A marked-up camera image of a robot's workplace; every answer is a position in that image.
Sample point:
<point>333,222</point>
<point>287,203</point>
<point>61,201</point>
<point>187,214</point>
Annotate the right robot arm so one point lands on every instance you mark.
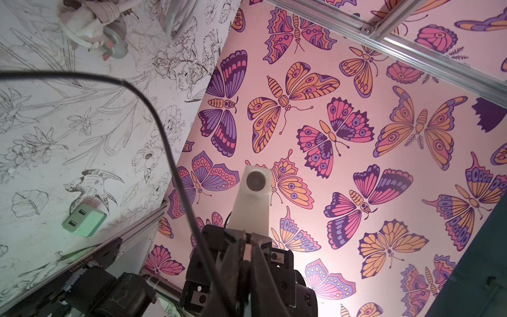
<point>89,289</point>

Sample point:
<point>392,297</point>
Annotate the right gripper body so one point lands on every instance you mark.
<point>256,279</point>

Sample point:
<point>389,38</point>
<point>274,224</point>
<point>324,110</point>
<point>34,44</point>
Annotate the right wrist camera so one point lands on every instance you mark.
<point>250,212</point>

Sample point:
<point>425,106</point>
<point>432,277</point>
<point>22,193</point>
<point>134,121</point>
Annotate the green charger adapter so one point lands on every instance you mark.
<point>84,221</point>

